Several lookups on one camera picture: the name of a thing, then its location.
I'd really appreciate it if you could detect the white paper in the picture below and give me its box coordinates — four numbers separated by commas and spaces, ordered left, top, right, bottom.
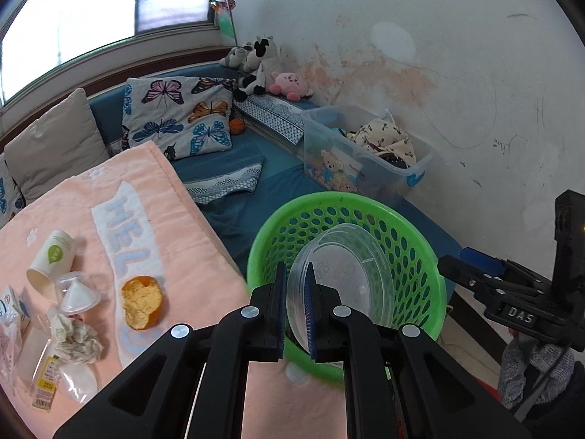
50, 313, 103, 364

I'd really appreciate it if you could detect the clear plastic lid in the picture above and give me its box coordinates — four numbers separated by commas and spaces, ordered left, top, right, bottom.
287, 223, 395, 350

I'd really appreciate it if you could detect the clear pink plastic bag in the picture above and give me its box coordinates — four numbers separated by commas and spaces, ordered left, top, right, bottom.
1, 285, 31, 387

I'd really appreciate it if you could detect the grey gloved hand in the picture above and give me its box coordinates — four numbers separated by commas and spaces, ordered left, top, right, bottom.
498, 333, 575, 410

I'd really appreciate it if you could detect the green plastic basket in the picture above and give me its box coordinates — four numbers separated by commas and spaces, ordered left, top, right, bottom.
247, 191, 447, 383

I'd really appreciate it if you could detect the orange peel half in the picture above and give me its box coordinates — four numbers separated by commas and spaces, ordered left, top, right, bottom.
121, 275, 163, 331

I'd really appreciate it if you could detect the small clear plastic cup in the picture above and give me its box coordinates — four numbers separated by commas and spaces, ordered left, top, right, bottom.
57, 364, 98, 404

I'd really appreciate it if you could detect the pink hello blanket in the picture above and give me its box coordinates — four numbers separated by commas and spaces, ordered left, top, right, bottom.
1, 142, 346, 438

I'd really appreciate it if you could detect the clear plastic dome cup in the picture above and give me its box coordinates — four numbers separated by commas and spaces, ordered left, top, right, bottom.
56, 271, 101, 315

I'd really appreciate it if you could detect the clear box yellow label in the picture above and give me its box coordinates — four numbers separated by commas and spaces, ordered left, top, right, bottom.
16, 326, 60, 412

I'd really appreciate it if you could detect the white paper cup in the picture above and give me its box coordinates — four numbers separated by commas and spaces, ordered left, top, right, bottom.
26, 230, 78, 302

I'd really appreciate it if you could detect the grey patterned cloth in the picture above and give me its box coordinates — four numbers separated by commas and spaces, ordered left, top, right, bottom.
184, 162, 263, 205

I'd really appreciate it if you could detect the clear plastic storage bin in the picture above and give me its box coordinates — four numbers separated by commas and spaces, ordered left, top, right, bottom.
303, 105, 435, 206

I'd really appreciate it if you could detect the blue sofa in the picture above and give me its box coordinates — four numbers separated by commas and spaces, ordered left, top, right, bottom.
89, 64, 462, 278

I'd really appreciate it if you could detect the small orange ball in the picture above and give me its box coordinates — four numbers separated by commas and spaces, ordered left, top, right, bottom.
229, 118, 246, 136

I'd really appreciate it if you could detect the butterfly print pillow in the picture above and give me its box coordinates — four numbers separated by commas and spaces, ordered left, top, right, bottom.
122, 76, 235, 162

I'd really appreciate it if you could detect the beige cushion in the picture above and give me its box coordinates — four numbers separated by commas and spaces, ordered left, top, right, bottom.
4, 88, 109, 204

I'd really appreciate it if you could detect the patterned bolster cloth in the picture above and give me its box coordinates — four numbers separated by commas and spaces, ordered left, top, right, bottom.
235, 94, 305, 145

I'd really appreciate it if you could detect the pink plush toy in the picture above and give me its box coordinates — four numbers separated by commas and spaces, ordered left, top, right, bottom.
269, 71, 313, 102

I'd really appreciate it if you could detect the cow plush toy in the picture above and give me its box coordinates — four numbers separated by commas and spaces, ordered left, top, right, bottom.
233, 36, 283, 102

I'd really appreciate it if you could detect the grey plush toy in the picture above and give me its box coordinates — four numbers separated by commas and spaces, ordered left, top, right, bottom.
219, 43, 253, 70

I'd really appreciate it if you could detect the colourful pinwheel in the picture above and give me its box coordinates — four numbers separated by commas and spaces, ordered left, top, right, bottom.
208, 0, 239, 46

